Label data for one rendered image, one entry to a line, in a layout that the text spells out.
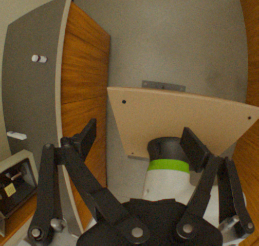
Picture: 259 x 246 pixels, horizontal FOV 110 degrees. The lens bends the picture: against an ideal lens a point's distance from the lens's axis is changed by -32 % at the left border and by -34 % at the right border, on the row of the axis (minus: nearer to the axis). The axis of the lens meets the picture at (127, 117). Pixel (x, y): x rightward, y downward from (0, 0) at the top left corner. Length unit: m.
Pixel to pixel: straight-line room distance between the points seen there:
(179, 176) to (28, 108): 0.90
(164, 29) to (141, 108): 1.42
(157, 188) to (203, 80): 1.38
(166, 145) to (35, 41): 0.90
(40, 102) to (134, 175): 1.50
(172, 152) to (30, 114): 0.85
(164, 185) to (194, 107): 0.19
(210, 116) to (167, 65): 1.25
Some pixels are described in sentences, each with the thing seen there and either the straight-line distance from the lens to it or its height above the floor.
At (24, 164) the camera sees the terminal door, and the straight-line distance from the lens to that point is 1.05.
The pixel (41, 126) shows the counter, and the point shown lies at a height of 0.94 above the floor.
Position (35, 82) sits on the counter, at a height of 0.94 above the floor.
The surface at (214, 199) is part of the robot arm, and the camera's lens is 0.34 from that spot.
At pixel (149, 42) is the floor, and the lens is 1.58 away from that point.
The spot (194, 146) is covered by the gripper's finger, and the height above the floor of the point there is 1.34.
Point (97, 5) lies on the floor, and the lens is 2.01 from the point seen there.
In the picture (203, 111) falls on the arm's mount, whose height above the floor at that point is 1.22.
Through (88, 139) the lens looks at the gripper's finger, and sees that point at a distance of 0.16.
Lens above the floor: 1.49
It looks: 72 degrees down
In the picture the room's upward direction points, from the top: 135 degrees counter-clockwise
